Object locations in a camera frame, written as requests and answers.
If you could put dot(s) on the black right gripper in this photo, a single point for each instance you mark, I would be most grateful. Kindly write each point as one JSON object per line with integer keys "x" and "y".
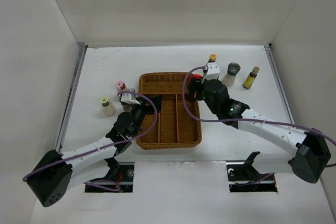
{"x": 196, "y": 84}

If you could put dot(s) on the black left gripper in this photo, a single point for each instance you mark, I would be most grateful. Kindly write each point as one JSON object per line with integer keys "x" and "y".
{"x": 149, "y": 109}

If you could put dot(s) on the yellow cap green label bottle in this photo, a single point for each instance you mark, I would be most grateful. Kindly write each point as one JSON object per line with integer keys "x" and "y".
{"x": 212, "y": 58}

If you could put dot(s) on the black top salt grinder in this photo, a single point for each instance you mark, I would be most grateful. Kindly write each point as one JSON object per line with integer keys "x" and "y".
{"x": 232, "y": 70}

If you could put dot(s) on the yellow lid spice shaker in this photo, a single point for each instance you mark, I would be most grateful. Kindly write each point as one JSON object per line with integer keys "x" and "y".
{"x": 108, "y": 107}

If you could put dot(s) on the red lid chili sauce jar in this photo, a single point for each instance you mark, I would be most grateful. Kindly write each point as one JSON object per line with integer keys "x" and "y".
{"x": 195, "y": 76}

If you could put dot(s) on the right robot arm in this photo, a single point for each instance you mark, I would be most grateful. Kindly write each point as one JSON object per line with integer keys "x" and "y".
{"x": 306, "y": 151}

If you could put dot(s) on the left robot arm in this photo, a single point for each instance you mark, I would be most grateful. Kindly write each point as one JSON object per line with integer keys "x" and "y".
{"x": 57, "y": 172}

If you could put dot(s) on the brown wicker divided basket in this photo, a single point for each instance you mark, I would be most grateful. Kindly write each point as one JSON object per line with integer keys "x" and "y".
{"x": 174, "y": 127}

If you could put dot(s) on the pink lid spice shaker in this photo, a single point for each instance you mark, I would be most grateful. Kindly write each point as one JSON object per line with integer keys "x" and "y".
{"x": 120, "y": 86}

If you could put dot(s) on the small yellow label dark bottle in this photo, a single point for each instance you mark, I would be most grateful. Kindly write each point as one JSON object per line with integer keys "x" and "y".
{"x": 251, "y": 78}

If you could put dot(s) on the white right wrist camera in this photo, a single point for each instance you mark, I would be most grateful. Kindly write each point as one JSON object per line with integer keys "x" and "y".
{"x": 211, "y": 72}

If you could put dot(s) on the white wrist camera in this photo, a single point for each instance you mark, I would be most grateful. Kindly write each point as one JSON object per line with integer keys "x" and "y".
{"x": 211, "y": 72}
{"x": 129, "y": 97}

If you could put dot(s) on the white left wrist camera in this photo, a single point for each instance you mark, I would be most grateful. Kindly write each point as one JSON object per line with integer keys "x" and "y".
{"x": 129, "y": 97}

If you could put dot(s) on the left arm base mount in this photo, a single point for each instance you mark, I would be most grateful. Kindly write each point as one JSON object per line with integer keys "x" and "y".
{"x": 117, "y": 180}

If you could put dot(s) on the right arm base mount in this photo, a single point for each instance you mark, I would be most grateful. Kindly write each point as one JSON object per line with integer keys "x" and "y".
{"x": 244, "y": 178}

